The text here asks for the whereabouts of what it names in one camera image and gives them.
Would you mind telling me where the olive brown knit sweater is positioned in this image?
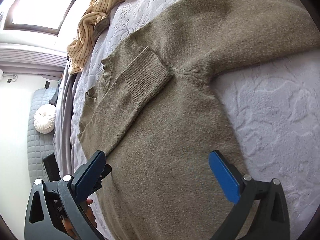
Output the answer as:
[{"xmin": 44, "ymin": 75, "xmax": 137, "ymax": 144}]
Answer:
[{"xmin": 78, "ymin": 0, "xmax": 319, "ymax": 239}]

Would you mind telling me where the white round pleated cushion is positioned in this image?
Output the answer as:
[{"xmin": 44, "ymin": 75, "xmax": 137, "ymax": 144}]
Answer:
[{"xmin": 34, "ymin": 104, "xmax": 56, "ymax": 134}]

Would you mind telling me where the dark garment near headboard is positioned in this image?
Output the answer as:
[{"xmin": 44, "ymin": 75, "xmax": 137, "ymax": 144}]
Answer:
[{"xmin": 48, "ymin": 79, "xmax": 62, "ymax": 107}]

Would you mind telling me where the person's left hand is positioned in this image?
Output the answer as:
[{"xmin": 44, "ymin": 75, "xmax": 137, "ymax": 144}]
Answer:
[{"xmin": 62, "ymin": 198, "xmax": 97, "ymax": 239}]

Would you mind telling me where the grey curtain rail pelmet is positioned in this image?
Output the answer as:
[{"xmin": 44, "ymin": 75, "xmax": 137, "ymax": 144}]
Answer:
[{"xmin": 1, "ymin": 43, "xmax": 67, "ymax": 77}]

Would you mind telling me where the lavender embossed fleece blanket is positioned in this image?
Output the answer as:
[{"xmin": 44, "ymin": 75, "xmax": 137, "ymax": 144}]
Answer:
[{"xmin": 71, "ymin": 0, "xmax": 319, "ymax": 239}]

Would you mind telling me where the yellow striped garment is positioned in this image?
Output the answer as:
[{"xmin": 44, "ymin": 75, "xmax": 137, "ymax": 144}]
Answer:
[{"xmin": 67, "ymin": 0, "xmax": 125, "ymax": 75}]

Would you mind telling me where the grey quilted headboard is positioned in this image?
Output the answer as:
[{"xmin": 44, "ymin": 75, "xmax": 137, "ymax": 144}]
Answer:
[{"xmin": 27, "ymin": 88, "xmax": 56, "ymax": 185}]

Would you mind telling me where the grey bed sheet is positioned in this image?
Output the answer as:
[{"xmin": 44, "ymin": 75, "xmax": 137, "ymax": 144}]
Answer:
[{"xmin": 53, "ymin": 61, "xmax": 81, "ymax": 177}]

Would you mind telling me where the window with brown frame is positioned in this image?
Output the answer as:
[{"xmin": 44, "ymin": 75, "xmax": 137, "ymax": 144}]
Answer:
[{"xmin": 4, "ymin": 0, "xmax": 76, "ymax": 36}]

